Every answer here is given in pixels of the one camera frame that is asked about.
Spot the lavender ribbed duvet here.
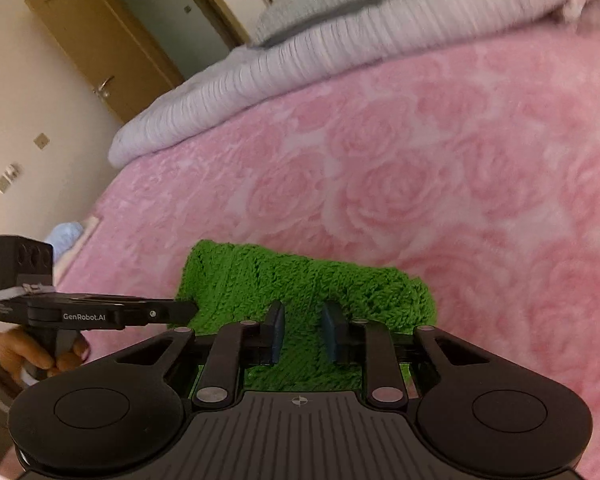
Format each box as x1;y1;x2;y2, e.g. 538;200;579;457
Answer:
107;0;600;169

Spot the green knit sweater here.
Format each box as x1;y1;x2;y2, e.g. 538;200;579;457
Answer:
177;240;437;392

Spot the person's left hand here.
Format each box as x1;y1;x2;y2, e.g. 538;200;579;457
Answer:
0;329;91;387

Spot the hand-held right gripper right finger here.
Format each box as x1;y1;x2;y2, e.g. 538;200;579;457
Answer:
321;302;492;407

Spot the brown wooden door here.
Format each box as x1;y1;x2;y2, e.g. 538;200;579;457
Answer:
25;0;187;127

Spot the pink rose-pattern blanket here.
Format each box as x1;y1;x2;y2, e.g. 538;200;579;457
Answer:
55;25;600;480

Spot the grey pillow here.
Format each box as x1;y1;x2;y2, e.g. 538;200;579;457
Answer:
252;0;412;51

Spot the wooden door frame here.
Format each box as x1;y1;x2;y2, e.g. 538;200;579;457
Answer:
161;0;255;52

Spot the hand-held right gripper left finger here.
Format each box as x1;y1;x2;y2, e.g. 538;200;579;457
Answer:
115;301;286;409

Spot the metal door handle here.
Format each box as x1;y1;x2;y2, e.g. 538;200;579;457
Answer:
92;75;117;100

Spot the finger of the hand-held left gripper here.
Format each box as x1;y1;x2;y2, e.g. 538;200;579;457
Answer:
125;299;200;327

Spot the light blue cloth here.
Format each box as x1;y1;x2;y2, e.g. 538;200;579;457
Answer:
47;221;85;264

